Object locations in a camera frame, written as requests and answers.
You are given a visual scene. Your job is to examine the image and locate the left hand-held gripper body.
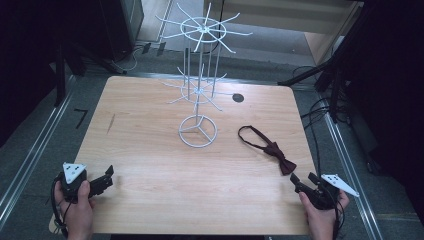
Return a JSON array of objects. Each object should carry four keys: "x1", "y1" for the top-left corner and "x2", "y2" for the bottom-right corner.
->
[{"x1": 59, "y1": 162, "x2": 114, "y2": 203}]

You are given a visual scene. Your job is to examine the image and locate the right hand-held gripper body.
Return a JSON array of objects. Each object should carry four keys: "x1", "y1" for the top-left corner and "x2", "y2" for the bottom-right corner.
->
[{"x1": 294, "y1": 173, "x2": 361, "y2": 211}]

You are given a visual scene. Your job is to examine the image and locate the white floor cable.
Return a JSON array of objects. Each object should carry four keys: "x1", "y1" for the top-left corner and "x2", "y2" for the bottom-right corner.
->
[{"x1": 110, "y1": 45, "x2": 144, "y2": 73}]

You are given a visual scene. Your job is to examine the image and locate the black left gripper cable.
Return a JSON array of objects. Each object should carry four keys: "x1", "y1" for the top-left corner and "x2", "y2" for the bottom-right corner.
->
[{"x1": 50, "y1": 172, "x2": 74, "y2": 238}]

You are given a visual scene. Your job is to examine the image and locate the dark red bow tie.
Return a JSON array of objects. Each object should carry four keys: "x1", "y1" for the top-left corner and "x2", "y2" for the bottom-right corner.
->
[{"x1": 237, "y1": 125, "x2": 298, "y2": 177}]

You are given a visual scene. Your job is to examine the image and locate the black stand leg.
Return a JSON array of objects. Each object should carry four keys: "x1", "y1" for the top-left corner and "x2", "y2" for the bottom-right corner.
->
[{"x1": 277, "y1": 55, "x2": 334, "y2": 87}]

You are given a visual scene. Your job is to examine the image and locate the black cabinet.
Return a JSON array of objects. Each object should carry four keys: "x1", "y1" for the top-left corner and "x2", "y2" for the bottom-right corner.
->
[{"x1": 98, "y1": 0, "x2": 145, "y2": 62}]

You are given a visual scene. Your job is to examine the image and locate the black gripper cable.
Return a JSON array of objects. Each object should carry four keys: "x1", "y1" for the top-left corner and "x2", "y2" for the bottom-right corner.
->
[
  {"x1": 328, "y1": 186, "x2": 346, "y2": 240},
  {"x1": 50, "y1": 172, "x2": 74, "y2": 238}
]

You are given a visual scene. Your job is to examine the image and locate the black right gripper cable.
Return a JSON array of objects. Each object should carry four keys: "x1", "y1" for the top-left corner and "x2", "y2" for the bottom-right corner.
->
[{"x1": 328, "y1": 186, "x2": 346, "y2": 240}]

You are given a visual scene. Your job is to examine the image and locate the white wire display rack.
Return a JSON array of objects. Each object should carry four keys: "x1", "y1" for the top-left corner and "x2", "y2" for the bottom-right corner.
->
[{"x1": 155, "y1": 2, "x2": 254, "y2": 149}]

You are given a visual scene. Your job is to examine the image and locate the black floor cables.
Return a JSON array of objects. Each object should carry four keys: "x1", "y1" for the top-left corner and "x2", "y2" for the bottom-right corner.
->
[{"x1": 291, "y1": 65, "x2": 351, "y2": 169}]

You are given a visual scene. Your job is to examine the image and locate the person's left hand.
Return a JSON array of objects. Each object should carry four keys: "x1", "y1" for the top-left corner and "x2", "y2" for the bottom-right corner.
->
[{"x1": 53, "y1": 179, "x2": 97, "y2": 240}]

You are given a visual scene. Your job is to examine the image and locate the black metal stand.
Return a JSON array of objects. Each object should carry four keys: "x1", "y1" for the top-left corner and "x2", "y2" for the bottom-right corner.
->
[{"x1": 53, "y1": 39, "x2": 68, "y2": 108}]

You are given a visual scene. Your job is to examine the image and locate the metal floor rail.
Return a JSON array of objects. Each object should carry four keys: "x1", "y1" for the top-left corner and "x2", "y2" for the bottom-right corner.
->
[
  {"x1": 322, "y1": 111, "x2": 385, "y2": 240},
  {"x1": 0, "y1": 75, "x2": 78, "y2": 223}
]

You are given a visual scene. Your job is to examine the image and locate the person's right hand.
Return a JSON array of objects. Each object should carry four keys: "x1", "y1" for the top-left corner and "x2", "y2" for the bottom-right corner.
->
[{"x1": 298, "y1": 189, "x2": 351, "y2": 240}]

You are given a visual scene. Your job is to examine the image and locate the light wooden cabinet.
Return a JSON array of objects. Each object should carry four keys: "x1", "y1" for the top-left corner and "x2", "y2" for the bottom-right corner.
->
[{"x1": 203, "y1": 0, "x2": 365, "y2": 66}]

